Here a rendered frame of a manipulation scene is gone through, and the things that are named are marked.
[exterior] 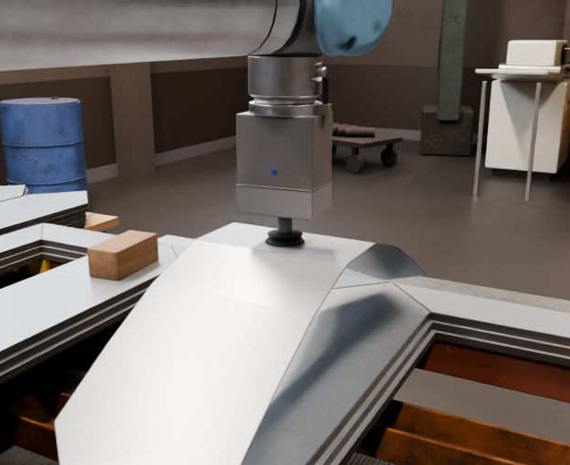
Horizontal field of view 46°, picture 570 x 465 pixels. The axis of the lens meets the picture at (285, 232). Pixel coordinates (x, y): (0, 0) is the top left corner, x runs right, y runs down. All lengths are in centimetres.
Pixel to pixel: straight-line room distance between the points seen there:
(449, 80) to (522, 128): 128
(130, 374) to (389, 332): 42
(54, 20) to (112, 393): 35
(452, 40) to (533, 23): 125
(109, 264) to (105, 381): 51
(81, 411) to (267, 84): 35
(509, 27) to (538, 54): 207
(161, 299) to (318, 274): 16
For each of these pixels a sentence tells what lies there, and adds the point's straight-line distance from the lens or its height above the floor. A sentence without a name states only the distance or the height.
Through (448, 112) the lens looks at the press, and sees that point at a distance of 734.
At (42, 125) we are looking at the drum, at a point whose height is 67.
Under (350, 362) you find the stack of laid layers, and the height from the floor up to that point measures 85.
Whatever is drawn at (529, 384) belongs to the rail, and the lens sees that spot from 101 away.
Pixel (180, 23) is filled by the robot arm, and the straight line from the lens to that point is 41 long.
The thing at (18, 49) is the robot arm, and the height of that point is 123.
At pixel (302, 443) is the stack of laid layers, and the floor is 85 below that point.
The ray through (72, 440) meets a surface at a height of 91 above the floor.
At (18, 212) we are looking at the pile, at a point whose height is 85.
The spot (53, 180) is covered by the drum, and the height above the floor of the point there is 30.
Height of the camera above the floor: 123
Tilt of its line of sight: 16 degrees down
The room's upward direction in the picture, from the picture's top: straight up
